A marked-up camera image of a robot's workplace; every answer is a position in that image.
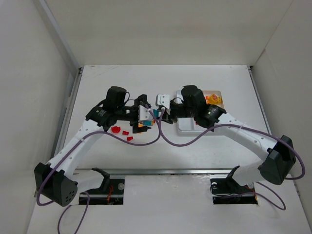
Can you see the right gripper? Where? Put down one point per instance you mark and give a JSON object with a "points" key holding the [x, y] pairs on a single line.
{"points": [[168, 115]]}

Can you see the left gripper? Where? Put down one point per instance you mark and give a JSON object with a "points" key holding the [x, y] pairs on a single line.
{"points": [[136, 112]]}

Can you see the large teal lego assembly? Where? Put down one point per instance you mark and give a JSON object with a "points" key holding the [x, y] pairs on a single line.
{"points": [[150, 121]]}

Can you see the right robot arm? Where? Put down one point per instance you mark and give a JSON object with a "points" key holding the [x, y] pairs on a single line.
{"points": [[276, 155]]}

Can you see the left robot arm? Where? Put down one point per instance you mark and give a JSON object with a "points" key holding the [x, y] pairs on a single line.
{"points": [[56, 179]]}

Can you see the white divided tray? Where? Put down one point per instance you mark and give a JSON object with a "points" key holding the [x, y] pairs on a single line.
{"points": [[188, 126]]}

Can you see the red round lego piece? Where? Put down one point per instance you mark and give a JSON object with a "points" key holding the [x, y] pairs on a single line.
{"points": [[115, 129]]}

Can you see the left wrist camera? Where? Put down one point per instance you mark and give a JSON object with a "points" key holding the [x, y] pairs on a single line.
{"points": [[143, 113]]}

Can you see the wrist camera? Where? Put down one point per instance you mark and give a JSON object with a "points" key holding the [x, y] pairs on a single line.
{"points": [[143, 113], [163, 100]]}

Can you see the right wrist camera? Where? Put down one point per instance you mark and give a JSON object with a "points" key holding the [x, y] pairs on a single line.
{"points": [[163, 100]]}

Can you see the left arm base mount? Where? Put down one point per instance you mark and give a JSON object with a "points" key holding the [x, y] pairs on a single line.
{"points": [[111, 191]]}

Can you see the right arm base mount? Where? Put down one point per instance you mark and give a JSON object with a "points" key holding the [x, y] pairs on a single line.
{"points": [[226, 191]]}

